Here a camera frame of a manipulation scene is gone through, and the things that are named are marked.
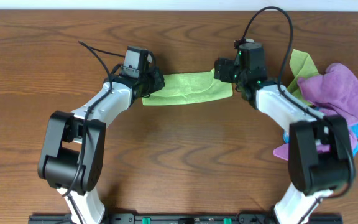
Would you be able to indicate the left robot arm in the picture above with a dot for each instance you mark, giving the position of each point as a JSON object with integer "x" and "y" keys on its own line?
{"x": 72, "y": 155}

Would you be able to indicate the purple cloth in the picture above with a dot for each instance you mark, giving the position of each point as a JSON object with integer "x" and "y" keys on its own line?
{"x": 335, "y": 92}

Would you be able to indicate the light green cloth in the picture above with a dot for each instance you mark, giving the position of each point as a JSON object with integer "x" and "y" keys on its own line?
{"x": 189, "y": 88}

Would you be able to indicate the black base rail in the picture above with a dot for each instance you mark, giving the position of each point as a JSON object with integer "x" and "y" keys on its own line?
{"x": 129, "y": 218}

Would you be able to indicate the olive green cloth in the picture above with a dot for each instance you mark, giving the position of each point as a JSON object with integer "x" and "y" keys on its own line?
{"x": 302, "y": 66}

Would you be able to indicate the blue cloth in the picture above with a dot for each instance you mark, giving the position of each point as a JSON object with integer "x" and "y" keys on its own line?
{"x": 282, "y": 151}

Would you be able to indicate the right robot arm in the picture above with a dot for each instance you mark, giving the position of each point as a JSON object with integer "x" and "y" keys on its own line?
{"x": 320, "y": 158}

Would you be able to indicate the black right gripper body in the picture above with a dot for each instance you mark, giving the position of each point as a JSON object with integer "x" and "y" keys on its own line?
{"x": 223, "y": 70}

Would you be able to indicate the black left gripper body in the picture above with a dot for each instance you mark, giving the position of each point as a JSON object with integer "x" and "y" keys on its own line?
{"x": 158, "y": 80}

